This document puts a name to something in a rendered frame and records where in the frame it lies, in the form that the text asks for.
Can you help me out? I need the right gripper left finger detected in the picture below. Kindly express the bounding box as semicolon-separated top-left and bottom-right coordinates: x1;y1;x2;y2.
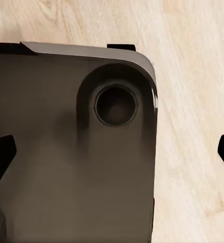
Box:
0;135;17;180

